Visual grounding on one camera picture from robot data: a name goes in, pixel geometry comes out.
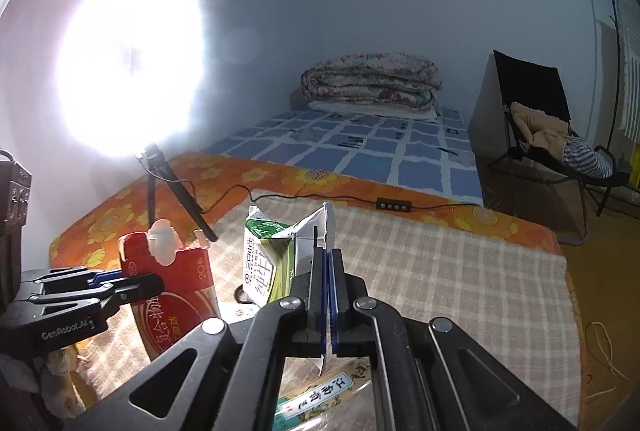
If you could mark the black folding chair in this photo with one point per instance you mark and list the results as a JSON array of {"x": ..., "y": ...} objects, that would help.
[{"x": 530, "y": 81}]

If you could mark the striped cloth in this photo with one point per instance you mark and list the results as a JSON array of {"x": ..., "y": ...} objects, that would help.
[{"x": 585, "y": 158}]

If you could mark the small white packet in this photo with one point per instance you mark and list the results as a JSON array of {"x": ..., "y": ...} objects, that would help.
[{"x": 237, "y": 313}]

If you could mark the blue checked bed sheet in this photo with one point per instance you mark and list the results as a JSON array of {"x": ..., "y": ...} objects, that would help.
[{"x": 350, "y": 151}]

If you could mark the black tripod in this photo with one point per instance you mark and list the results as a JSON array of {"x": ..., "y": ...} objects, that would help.
[{"x": 150, "y": 201}]

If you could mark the white pillow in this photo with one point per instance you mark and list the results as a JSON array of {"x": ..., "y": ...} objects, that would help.
[{"x": 370, "y": 109}]

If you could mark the striped towel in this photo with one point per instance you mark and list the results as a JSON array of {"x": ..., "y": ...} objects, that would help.
[{"x": 631, "y": 86}]

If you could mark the beige plaid blanket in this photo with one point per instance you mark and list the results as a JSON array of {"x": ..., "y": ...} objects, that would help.
[{"x": 450, "y": 286}]

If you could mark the clear printed plastic package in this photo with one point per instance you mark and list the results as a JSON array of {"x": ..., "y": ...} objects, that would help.
[{"x": 325, "y": 391}]

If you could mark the green white milk carton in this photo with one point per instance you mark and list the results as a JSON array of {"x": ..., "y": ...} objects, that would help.
[{"x": 260, "y": 271}]

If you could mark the red cardboard box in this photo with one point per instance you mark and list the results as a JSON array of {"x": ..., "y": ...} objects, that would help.
[{"x": 185, "y": 291}]

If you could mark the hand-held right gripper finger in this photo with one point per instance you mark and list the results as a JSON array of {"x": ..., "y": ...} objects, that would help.
[
  {"x": 334, "y": 301},
  {"x": 322, "y": 291}
]

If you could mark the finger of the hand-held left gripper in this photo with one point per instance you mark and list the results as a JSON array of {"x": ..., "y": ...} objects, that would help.
[
  {"x": 135, "y": 287},
  {"x": 107, "y": 278}
]

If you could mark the orange floral bed sheet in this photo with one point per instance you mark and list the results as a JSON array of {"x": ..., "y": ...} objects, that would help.
[{"x": 100, "y": 221}]

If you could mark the person's fleece clothing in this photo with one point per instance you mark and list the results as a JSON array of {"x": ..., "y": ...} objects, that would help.
[{"x": 55, "y": 363}]

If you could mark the crumpled white tissue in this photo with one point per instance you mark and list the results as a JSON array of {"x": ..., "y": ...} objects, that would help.
[{"x": 162, "y": 241}]

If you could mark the beige jacket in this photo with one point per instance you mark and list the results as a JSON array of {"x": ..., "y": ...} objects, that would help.
[{"x": 540, "y": 126}]

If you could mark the black clothes rack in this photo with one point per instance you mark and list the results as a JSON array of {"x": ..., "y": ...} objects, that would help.
[{"x": 614, "y": 61}]

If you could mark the folded floral quilt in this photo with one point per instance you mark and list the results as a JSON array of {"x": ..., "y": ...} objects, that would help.
[{"x": 370, "y": 81}]

